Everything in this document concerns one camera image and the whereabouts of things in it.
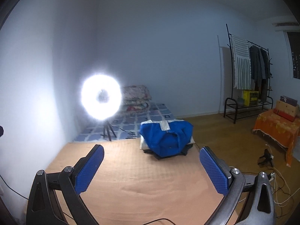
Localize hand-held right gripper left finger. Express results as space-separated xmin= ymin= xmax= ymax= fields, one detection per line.
xmin=26 ymin=144 xmax=105 ymax=225

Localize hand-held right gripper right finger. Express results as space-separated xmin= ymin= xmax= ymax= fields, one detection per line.
xmin=199 ymin=146 xmax=276 ymax=225

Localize white and blue jacket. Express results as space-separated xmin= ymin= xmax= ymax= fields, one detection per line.
xmin=139 ymin=119 xmax=196 ymax=158

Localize black clothes rack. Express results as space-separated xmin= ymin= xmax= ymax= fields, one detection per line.
xmin=223 ymin=23 xmax=275 ymax=125

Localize dark hanging clothes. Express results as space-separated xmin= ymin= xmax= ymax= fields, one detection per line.
xmin=249 ymin=44 xmax=272 ymax=103

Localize dark blue garment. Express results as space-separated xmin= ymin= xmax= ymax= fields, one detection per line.
xmin=143 ymin=143 xmax=194 ymax=161

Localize tan blanket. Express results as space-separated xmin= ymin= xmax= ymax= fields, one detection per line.
xmin=44 ymin=138 xmax=235 ymax=225

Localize small black stand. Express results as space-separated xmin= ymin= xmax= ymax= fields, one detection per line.
xmin=256 ymin=148 xmax=275 ymax=167

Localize orange box stack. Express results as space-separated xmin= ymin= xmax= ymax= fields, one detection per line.
xmin=253 ymin=109 xmax=300 ymax=168

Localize yellow box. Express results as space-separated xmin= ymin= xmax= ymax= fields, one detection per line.
xmin=243 ymin=90 xmax=260 ymax=107

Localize blue patterned mattress sheet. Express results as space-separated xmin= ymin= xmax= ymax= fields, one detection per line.
xmin=73 ymin=102 xmax=177 ymax=143

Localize stack of floral quilts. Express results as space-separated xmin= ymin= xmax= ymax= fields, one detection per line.
xmin=119 ymin=85 xmax=152 ymax=113

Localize red box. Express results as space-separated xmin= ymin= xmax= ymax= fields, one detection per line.
xmin=273 ymin=109 xmax=297 ymax=123

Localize tan cardboard box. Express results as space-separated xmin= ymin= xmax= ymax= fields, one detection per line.
xmin=276 ymin=100 xmax=300 ymax=118

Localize white leaning board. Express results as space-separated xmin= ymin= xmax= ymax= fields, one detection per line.
xmin=217 ymin=35 xmax=233 ymax=114

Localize purple box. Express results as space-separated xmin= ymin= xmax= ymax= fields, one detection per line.
xmin=280 ymin=95 xmax=299 ymax=107

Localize striped white towel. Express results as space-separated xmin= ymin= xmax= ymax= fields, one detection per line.
xmin=231 ymin=35 xmax=251 ymax=90

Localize dark window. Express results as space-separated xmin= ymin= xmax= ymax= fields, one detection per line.
xmin=286 ymin=30 xmax=300 ymax=79

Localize white cables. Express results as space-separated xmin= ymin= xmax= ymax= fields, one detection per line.
xmin=265 ymin=144 xmax=296 ymax=207

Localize black cable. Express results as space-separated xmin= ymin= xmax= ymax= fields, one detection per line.
xmin=141 ymin=218 xmax=179 ymax=225
xmin=0 ymin=175 xmax=29 ymax=200

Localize ring light with black tripod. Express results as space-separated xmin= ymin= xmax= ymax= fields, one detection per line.
xmin=81 ymin=71 xmax=122 ymax=142

